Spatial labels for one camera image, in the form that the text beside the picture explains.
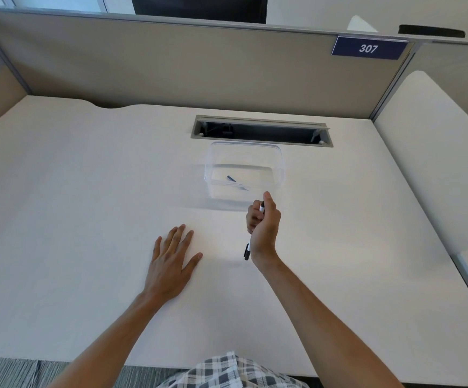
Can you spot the white divider tip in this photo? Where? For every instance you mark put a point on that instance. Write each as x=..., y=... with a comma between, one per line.
x=361, y=25

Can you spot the blue number sign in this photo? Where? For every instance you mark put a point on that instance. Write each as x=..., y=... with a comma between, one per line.
x=368, y=48

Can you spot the person's right hand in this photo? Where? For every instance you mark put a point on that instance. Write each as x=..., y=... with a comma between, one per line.
x=264, y=230

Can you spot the black chair back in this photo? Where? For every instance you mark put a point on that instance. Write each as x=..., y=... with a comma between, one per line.
x=432, y=31

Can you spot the glass door with metal frame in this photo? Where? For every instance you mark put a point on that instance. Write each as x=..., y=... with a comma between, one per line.
x=44, y=1

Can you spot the white pen with black cap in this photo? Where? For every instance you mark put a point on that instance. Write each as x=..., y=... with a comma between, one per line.
x=247, y=251

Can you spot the clear plastic container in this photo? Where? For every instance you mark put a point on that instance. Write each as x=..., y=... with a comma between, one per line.
x=254, y=193

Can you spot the plaid shorts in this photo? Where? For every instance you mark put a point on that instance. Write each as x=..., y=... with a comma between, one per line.
x=234, y=375

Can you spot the old pen refill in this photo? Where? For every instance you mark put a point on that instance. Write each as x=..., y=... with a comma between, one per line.
x=231, y=179

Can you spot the white rounded side divider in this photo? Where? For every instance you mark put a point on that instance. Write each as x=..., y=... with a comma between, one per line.
x=432, y=153

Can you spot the beige neighbouring partition panel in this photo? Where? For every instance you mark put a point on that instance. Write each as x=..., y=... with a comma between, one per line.
x=456, y=80

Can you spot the person's right forearm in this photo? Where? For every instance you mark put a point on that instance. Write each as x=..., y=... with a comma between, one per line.
x=323, y=331

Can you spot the black monitor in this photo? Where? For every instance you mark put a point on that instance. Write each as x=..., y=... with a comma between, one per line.
x=199, y=8

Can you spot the person's left hand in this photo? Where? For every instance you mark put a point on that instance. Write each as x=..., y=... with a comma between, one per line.
x=171, y=270

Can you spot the person's left forearm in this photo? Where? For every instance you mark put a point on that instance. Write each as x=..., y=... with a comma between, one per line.
x=109, y=347

